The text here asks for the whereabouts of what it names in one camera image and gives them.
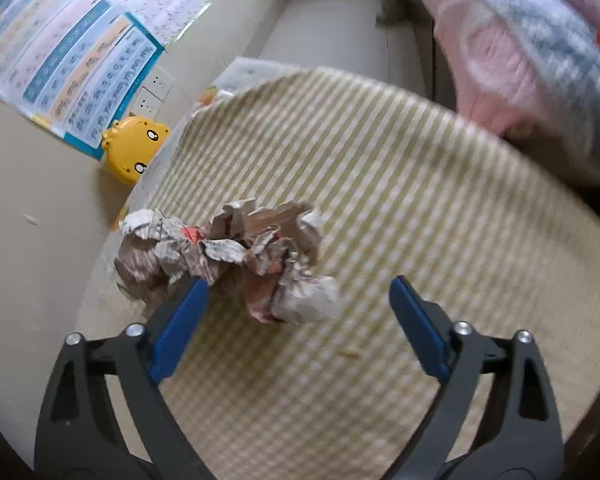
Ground white printed paper sheet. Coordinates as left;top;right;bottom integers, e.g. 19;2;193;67
195;57;301;111

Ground newspaper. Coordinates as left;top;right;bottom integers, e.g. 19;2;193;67
114;198;341;325

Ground white wall power outlet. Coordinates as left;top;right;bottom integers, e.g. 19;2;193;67
130;71;173;117

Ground blue-bordered wall chart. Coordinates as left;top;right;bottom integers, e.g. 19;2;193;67
0;0;166;161

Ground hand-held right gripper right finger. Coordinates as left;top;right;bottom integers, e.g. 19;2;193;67
380;275;566;480

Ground striped beige mat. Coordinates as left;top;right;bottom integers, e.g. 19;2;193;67
75;67;600;480

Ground pink striped blanket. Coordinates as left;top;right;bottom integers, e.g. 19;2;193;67
397;0;600;181

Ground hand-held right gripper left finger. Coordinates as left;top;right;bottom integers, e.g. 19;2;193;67
35;277;216;480

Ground yellow cartoon toy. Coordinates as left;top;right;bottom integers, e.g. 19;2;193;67
101;116;171;187

